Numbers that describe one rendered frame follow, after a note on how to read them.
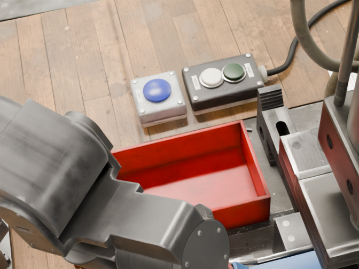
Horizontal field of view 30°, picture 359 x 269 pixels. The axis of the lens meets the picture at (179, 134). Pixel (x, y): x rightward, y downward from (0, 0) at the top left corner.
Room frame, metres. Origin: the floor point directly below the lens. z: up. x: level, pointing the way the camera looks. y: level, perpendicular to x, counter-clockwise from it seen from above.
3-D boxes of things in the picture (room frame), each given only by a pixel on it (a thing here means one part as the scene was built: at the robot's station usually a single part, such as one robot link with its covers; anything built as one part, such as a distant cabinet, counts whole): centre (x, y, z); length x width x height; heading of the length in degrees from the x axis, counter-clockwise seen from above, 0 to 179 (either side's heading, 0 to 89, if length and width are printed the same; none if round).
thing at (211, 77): (0.60, -0.06, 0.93); 0.03 x 0.03 x 0.02
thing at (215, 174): (0.43, 0.03, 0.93); 0.25 x 0.12 x 0.06; 97
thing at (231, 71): (0.61, -0.09, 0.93); 0.03 x 0.03 x 0.02
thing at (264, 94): (0.50, -0.12, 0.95); 0.06 x 0.03 x 0.09; 7
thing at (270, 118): (0.43, -0.13, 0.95); 0.15 x 0.03 x 0.10; 7
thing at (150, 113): (0.59, 0.02, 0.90); 0.07 x 0.07 x 0.06; 7
